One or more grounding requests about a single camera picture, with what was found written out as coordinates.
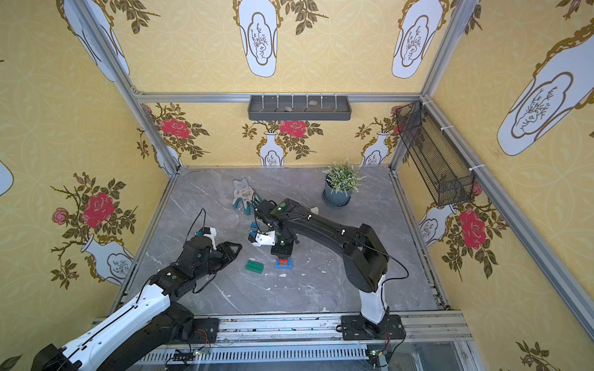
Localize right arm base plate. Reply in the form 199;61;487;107
337;314;406;341

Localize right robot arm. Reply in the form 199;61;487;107
248;199;389;325

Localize black wire mesh basket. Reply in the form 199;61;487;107
394;102;475;207

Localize green white work glove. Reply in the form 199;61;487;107
232;178;261;216

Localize aluminium front rail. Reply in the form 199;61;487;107
130;311;485;370

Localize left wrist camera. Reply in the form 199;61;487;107
195;227;217;247

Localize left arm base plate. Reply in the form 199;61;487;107
156;317;221;346

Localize potted plant grey pot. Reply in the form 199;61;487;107
323;161;363;208

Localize light blue 2x4 brick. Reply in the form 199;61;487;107
275;259;293;269

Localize grey wall shelf tray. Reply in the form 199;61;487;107
247;94;353;122

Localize green 2x4 brick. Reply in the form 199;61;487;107
245;261;265;275

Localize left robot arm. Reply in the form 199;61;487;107
31;235;242;370

